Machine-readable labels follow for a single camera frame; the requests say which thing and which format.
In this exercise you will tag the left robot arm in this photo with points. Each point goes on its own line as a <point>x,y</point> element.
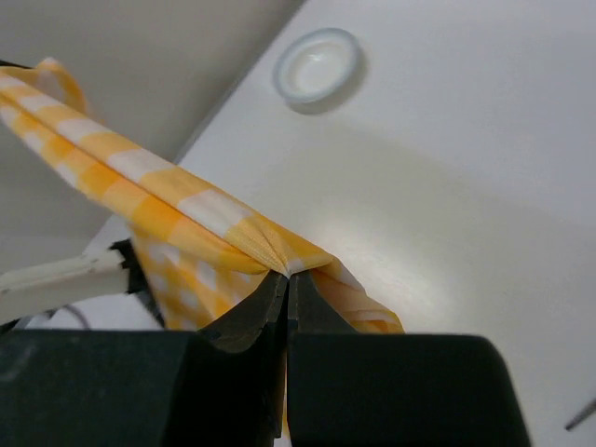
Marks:
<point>47,288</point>

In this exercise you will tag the white round plate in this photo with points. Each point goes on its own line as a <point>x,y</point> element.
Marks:
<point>316,65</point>

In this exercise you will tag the yellow white checkered cloth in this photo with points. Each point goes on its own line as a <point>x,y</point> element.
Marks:
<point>201,250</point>

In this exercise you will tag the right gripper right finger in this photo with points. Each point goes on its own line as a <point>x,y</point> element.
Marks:
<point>349,388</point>

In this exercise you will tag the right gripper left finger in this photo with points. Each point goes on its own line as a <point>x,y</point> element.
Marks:
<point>220,386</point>

